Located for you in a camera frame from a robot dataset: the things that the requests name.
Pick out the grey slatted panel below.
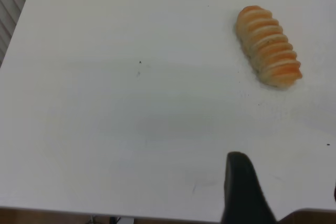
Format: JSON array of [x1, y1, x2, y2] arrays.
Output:
[[0, 0, 36, 68]]

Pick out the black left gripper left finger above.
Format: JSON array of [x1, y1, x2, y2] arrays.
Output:
[[220, 151, 279, 224]]

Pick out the ridged orange bread roll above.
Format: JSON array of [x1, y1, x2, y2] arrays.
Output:
[[235, 5, 303, 90]]

